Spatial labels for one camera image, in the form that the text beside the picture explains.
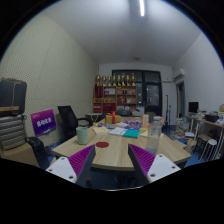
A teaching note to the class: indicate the stack of books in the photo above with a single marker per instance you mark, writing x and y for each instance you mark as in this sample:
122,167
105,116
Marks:
181,128

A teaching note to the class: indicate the black computer monitor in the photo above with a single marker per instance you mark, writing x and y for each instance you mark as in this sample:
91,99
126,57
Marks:
193,107

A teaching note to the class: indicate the black chair armrest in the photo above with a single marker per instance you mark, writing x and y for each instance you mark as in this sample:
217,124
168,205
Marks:
38,150

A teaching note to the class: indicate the black bag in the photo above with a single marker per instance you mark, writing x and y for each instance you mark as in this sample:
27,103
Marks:
11,96

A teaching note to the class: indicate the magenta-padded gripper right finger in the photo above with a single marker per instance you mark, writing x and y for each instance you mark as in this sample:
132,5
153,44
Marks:
161,166

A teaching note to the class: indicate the wooden shelf unit with trophies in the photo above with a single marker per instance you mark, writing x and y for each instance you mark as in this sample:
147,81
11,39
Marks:
115,98

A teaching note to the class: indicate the purple sign board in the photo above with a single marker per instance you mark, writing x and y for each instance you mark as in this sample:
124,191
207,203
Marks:
43,122

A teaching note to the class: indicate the grey ribbed suitcase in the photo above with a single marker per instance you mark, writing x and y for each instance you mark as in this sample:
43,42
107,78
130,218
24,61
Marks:
11,132

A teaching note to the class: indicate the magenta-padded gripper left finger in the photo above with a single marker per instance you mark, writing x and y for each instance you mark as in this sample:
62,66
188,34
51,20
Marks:
61,167

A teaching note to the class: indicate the pale green cup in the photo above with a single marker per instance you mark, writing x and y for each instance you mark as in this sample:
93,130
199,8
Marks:
82,136

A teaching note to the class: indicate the yellow notepad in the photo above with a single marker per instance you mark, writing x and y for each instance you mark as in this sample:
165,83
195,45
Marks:
143,133
100,129

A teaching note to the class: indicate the teal book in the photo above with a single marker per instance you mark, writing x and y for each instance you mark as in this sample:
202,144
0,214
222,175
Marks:
132,133

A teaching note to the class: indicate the white book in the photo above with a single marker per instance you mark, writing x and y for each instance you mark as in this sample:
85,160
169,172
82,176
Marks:
118,131

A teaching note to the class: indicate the black tripod stand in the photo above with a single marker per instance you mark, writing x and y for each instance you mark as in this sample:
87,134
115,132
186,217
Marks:
167,113

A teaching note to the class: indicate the orange standing box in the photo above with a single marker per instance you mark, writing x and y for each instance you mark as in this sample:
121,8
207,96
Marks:
145,120

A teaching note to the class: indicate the white air conditioner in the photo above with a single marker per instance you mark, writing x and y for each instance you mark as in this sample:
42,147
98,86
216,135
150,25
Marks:
179,74

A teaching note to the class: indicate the ceiling tube light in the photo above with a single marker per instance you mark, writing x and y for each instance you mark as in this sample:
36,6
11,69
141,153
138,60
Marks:
142,8

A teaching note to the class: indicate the colourful picture book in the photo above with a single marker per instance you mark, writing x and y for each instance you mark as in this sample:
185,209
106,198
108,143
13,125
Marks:
132,124

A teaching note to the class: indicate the flat round red coaster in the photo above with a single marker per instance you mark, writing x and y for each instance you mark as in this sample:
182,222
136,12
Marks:
102,144

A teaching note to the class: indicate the black office chair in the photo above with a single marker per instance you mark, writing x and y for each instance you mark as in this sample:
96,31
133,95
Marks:
68,120

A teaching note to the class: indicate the wooden side desk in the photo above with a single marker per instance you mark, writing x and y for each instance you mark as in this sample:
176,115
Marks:
213,124

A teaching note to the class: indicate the black framed glass door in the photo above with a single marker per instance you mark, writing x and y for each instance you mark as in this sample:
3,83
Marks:
151,93

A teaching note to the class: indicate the white round stool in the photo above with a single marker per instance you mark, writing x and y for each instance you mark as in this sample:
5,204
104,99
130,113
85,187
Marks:
209,144

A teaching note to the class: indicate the yellow gift box red ribbon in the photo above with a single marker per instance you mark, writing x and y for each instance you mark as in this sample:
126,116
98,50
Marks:
112,119

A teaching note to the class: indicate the clear plastic water bottle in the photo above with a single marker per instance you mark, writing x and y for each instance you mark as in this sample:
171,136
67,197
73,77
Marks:
154,136

